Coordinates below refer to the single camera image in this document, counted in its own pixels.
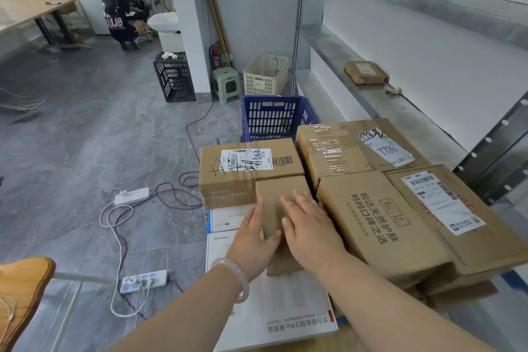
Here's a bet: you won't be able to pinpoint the person's right hand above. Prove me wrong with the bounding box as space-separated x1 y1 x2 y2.
280 190 349 278

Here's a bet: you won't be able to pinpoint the person's left hand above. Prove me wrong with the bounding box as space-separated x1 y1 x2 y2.
224 197 283 282

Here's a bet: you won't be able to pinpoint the box with Chinese print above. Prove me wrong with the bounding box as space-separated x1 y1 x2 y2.
316 170 457 289

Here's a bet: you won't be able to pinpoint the white router box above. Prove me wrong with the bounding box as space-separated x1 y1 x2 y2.
206 203 259 235
205 230 339 352

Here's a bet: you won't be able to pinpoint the plain small cardboard box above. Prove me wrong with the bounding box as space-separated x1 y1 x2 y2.
255 175 314 277

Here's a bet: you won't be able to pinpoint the box with scribbled label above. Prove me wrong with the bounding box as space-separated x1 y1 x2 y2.
199 137 305 210

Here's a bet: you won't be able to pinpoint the large brown box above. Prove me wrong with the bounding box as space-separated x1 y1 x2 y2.
425 279 499 312

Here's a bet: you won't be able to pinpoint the metal shelving rack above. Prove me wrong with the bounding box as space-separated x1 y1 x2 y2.
290 0 528 352

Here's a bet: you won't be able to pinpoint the cardboard box with white label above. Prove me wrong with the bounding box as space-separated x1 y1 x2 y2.
386 164 528 295

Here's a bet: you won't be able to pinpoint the person's left forearm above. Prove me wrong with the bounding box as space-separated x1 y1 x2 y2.
107 269 248 352

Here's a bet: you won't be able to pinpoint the person's right forearm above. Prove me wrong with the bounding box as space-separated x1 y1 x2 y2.
326 252 496 352

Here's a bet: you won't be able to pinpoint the yellow printed cardboard box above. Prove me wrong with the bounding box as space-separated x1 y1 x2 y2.
321 316 368 352

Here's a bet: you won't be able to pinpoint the white power strip with plugs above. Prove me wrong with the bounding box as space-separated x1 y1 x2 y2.
119 269 169 295

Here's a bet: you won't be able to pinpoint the dark blue plastic crate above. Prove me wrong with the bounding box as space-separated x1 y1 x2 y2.
240 95 321 143

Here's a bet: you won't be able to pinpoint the cream plastic basket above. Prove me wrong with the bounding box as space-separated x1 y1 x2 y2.
242 53 290 96

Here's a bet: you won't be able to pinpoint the green plastic stool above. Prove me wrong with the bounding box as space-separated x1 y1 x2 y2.
211 67 242 104

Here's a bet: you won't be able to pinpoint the black plastic crate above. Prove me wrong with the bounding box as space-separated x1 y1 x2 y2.
153 52 197 103

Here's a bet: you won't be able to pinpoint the white round chair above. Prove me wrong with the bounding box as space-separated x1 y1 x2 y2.
147 12 182 53

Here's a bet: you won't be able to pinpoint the wooden poles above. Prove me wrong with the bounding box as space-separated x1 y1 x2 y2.
195 0 235 70

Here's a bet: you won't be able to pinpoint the long wooden work table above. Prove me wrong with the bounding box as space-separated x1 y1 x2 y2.
0 0 87 53

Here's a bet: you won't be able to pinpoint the translucent white bracelet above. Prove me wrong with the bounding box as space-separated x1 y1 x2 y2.
210 257 251 304

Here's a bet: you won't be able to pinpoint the dark red cable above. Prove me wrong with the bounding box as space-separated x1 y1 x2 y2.
155 104 215 210

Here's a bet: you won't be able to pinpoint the white power cable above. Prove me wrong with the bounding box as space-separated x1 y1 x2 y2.
98 203 149 317

